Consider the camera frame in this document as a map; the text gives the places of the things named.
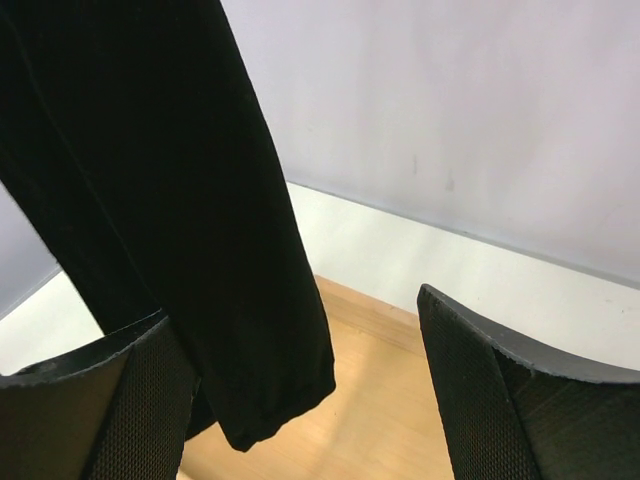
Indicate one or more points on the wooden hanging rack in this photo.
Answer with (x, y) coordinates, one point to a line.
(382, 421)

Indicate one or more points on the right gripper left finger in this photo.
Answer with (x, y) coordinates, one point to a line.
(116, 408)

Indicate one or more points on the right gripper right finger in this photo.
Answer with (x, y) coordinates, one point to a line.
(515, 408)

